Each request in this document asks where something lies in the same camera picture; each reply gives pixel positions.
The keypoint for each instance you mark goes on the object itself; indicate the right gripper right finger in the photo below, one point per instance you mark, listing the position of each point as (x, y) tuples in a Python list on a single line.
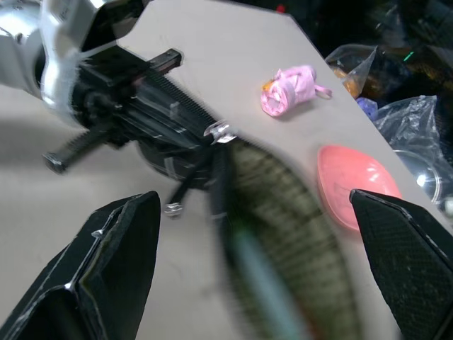
[(414, 269)]

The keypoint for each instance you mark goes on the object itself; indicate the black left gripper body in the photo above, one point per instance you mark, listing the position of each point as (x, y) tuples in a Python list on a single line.
[(102, 95)]

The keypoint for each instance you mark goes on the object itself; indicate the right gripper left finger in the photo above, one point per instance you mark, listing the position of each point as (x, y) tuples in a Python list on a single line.
[(88, 283)]

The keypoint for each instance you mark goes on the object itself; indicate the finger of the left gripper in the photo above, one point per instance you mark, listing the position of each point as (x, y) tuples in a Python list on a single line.
[(170, 99), (159, 127)]

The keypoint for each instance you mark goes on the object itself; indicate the black grid pencil pouch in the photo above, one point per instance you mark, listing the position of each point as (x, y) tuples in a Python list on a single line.
[(283, 219)]

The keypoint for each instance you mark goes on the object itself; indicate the steel bowl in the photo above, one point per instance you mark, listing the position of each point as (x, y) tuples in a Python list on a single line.
[(430, 177)]

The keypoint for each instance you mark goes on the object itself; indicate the pink plastic bowl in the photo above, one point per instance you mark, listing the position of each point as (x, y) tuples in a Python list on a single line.
[(350, 173)]

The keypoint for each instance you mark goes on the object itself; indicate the crumpled clear plastic bag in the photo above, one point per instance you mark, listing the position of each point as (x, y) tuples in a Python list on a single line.
[(414, 124)]

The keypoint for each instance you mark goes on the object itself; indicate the purple small item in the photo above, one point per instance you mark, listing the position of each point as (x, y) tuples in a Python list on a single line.
[(367, 108)]

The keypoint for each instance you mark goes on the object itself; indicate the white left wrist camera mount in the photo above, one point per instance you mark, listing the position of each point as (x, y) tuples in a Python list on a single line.
[(60, 42)]

